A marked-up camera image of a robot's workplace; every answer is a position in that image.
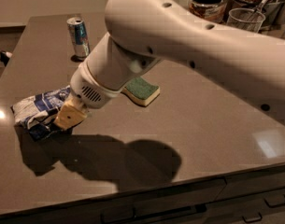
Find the glass jar black lid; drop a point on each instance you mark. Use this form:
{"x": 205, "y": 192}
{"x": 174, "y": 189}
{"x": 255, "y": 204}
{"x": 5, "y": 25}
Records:
{"x": 209, "y": 10}

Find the black drawer handle lower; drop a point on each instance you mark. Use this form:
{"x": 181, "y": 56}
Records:
{"x": 252, "y": 218}

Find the dark object at left edge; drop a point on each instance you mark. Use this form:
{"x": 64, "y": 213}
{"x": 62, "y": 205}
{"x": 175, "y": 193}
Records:
{"x": 5, "y": 57}

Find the blue white chip bag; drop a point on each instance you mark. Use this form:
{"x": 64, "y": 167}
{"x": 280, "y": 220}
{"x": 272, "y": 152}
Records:
{"x": 37, "y": 113}

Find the black drawer handle right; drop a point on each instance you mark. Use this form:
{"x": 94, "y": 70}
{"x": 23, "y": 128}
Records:
{"x": 275, "y": 201}

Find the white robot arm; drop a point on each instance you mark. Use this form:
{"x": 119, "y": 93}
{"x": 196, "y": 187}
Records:
{"x": 140, "y": 33}

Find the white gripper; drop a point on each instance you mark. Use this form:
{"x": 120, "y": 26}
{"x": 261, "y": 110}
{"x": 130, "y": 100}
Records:
{"x": 86, "y": 89}

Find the green yellow sponge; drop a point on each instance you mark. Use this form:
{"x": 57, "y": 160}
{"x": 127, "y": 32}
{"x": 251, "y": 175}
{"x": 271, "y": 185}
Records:
{"x": 140, "y": 92}

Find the silver blue drink can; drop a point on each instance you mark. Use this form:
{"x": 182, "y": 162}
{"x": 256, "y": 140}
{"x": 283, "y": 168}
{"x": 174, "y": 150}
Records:
{"x": 79, "y": 37}

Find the black drawer handle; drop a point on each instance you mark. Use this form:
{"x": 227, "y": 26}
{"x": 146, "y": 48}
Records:
{"x": 252, "y": 218}
{"x": 275, "y": 201}

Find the metal whisk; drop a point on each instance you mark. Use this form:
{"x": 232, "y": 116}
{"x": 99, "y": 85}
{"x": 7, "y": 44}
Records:
{"x": 257, "y": 10}

